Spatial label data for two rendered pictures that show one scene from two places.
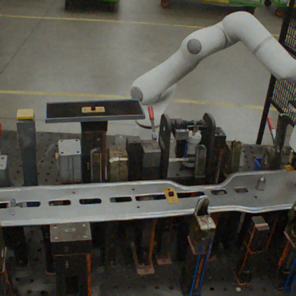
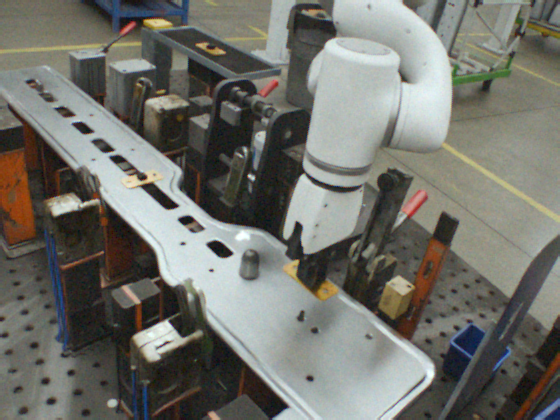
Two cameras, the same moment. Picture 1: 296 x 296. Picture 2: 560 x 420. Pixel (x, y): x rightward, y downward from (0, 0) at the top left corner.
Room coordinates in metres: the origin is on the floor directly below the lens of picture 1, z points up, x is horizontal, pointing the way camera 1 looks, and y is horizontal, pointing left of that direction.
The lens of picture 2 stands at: (0.91, -0.98, 1.57)
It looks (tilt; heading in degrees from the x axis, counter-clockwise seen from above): 34 degrees down; 57
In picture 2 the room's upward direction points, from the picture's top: 10 degrees clockwise
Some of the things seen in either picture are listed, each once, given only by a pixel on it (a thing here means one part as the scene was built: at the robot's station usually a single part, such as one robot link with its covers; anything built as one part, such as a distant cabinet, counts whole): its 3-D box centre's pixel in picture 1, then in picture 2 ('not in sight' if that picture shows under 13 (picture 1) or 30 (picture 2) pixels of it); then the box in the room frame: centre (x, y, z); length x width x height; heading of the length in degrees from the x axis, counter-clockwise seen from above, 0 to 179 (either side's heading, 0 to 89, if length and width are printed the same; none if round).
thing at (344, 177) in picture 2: not in sight; (338, 162); (1.28, -0.53, 1.27); 0.09 x 0.08 x 0.03; 15
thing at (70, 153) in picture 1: (71, 193); (133, 138); (1.24, 0.28, 0.90); 0.13 x 0.10 x 0.41; 15
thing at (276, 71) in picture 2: (94, 110); (212, 51); (1.43, 0.23, 1.16); 0.37 x 0.14 x 0.02; 105
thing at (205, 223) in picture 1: (196, 256); (79, 274); (1.01, -0.18, 0.87); 0.12 x 0.09 x 0.35; 15
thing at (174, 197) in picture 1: (170, 194); (142, 177); (1.16, -0.08, 1.01); 0.08 x 0.04 x 0.01; 14
